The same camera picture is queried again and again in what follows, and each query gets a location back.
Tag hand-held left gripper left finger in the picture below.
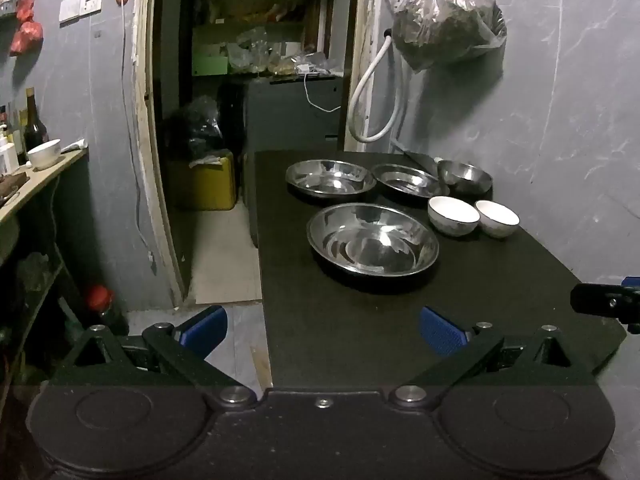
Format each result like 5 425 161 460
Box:
47 305 257 408

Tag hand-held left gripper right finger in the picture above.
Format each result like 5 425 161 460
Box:
390 306 601 407

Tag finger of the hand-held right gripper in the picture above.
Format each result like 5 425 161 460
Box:
571 276 640 335

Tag large steel basin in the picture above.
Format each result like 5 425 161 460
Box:
306 202 441 277

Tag white ceramic bowl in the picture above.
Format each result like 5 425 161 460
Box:
474 200 521 239
427 196 482 237
26 139 62 170

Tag steel plate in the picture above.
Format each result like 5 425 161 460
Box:
372 163 451 200
285 159 377 198

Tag small steel bowl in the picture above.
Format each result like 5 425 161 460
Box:
436 160 494 196

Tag red-capped dark bottle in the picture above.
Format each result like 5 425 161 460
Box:
85 285 128 336

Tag yellow plastic container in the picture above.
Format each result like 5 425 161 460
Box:
167 152 237 211

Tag grey crumpled bag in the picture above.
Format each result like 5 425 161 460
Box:
15 252 56 301

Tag black plastic bag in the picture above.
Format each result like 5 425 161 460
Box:
167 95 226 161

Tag black cabinet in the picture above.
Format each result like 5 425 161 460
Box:
220 75 346 201

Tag pale wooden counter shelf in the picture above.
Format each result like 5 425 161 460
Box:
0 147 90 223

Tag brown wooden board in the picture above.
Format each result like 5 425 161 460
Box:
0 172 28 206

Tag group of small condiment bottles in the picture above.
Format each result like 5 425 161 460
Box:
0 102 28 175

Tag dark glass bottle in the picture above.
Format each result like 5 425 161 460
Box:
22 87 50 161

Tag green box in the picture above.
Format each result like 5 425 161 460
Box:
192 55 229 77

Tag crumpled clear plastic bags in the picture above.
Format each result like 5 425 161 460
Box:
227 27 346 77

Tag plastic bag of dried greens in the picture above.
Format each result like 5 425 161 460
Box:
385 0 508 72

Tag dark cleaver cream handle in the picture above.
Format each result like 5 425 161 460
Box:
400 146 443 173

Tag white hose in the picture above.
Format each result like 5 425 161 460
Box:
347 30 410 143

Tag white cable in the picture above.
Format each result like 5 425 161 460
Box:
302 72 343 112

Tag black wall cable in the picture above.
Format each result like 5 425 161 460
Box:
120 2 153 263

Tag white wall switch panel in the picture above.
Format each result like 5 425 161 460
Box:
59 0 104 23

